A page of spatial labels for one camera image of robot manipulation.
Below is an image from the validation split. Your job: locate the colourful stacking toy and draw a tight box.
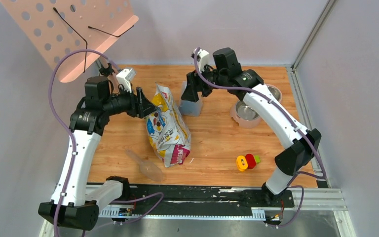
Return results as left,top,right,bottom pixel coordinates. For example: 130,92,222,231
235,154,261,172

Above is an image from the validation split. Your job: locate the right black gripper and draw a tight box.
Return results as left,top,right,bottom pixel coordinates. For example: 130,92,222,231
183,63,228,101

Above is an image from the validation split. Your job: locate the pink music stand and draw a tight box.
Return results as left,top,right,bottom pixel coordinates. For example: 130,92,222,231
1,0,139,69

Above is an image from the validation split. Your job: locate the clear plastic scoop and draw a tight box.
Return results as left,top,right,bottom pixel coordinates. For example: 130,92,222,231
125,150,163,182

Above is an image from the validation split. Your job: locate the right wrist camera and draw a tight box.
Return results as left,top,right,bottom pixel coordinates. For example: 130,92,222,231
191,48,210,72

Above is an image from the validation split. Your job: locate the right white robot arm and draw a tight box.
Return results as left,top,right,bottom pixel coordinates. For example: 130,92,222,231
179,47,322,206

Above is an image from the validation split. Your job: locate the translucent plastic container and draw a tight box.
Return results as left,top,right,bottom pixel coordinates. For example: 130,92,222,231
179,81,203,117

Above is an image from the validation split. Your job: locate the pink double pet bowl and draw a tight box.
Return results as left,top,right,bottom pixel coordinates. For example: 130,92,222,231
229,84,282,129

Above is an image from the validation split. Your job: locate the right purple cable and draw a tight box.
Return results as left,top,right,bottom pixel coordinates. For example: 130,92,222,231
193,47,328,229

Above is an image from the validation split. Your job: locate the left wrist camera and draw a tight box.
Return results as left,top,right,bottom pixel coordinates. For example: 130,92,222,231
115,68,136,93

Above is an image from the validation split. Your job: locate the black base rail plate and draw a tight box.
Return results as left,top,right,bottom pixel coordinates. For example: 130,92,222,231
124,184,295,216

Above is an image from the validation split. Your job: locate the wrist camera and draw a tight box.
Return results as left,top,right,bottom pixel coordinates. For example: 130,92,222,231
115,68,136,93
191,48,210,72

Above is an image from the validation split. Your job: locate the pet food bag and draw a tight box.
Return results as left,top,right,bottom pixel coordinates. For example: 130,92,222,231
146,84,191,167

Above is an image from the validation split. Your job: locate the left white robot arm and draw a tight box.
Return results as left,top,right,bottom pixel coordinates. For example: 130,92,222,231
38,76,157,231

